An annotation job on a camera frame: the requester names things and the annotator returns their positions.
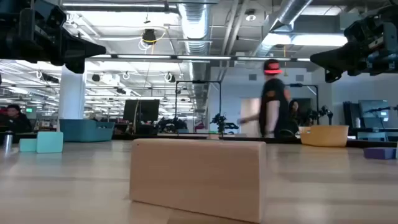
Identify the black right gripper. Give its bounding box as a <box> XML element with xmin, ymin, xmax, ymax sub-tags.
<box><xmin>310</xmin><ymin>3</ymin><xmax>398</xmax><ymax>77</ymax></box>

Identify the pale pink door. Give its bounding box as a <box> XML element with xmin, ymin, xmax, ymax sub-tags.
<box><xmin>240</xmin><ymin>98</ymin><xmax>262</xmax><ymax>138</ymax></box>

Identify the large teal cube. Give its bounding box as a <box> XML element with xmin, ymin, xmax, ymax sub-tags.
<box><xmin>35</xmin><ymin>131</ymin><xmax>64</xmax><ymax>154</ymax></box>

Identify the black gantry frame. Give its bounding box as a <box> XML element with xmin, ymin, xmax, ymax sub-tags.
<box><xmin>174</xmin><ymin>80</ymin><xmax>223</xmax><ymax>135</ymax></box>
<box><xmin>288</xmin><ymin>83</ymin><xmax>320</xmax><ymax>127</ymax></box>

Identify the grey wall monitor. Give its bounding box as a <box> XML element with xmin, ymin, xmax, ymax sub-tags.
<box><xmin>358</xmin><ymin>99</ymin><xmax>390</xmax><ymax>119</ymax></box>

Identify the small teal cube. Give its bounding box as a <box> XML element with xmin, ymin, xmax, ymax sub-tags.
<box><xmin>19</xmin><ymin>138</ymin><xmax>38</xmax><ymax>153</ymax></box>

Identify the white building pillar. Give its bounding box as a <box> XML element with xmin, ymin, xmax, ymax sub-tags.
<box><xmin>57</xmin><ymin>65</ymin><xmax>87</xmax><ymax>131</ymax></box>

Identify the silver metal cylinder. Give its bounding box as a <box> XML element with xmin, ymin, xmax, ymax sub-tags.
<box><xmin>2</xmin><ymin>131</ymin><xmax>14</xmax><ymax>154</ymax></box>

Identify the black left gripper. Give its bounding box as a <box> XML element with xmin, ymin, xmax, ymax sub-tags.
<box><xmin>12</xmin><ymin>0</ymin><xmax>107</xmax><ymax>66</ymax></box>

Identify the yellow plastic bin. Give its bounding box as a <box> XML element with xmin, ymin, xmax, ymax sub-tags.
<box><xmin>298</xmin><ymin>124</ymin><xmax>349</xmax><ymax>148</ymax></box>

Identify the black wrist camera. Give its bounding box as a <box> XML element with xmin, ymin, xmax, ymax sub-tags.
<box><xmin>64</xmin><ymin>58</ymin><xmax>86</xmax><ymax>75</ymax></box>
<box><xmin>324</xmin><ymin>68</ymin><xmax>343</xmax><ymax>84</ymax></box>

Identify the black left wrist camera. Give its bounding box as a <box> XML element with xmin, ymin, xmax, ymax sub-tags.
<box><xmin>64</xmin><ymin>58</ymin><xmax>86</xmax><ymax>75</ymax></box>

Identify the teal plastic bin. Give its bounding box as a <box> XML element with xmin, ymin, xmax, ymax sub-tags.
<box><xmin>59</xmin><ymin>118</ymin><xmax>116</xmax><ymax>143</ymax></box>

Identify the black overhead light bar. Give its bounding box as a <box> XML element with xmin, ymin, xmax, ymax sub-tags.
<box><xmin>85</xmin><ymin>54</ymin><xmax>312</xmax><ymax>63</ymax></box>

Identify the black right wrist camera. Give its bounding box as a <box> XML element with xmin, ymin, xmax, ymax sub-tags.
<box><xmin>324</xmin><ymin>68</ymin><xmax>343</xmax><ymax>84</ymax></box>

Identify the black computer monitor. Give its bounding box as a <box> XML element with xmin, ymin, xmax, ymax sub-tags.
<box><xmin>123</xmin><ymin>99</ymin><xmax>160</xmax><ymax>123</ymax></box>

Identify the black aluminium table frame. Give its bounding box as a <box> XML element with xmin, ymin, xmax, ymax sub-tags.
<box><xmin>0</xmin><ymin>132</ymin><xmax>398</xmax><ymax>149</ymax></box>

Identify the person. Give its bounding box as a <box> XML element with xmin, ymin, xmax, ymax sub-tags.
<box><xmin>238</xmin><ymin>58</ymin><xmax>292</xmax><ymax>139</ymax></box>
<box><xmin>0</xmin><ymin>104</ymin><xmax>32</xmax><ymax>134</ymax></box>
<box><xmin>288</xmin><ymin>99</ymin><xmax>302</xmax><ymax>127</ymax></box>

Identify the purple rectangular block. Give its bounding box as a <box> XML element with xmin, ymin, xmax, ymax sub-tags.
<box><xmin>363</xmin><ymin>147</ymin><xmax>397</xmax><ymax>161</ymax></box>

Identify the large rectangular wooden block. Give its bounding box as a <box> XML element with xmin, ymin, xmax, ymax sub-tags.
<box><xmin>129</xmin><ymin>138</ymin><xmax>267</xmax><ymax>224</ymax></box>

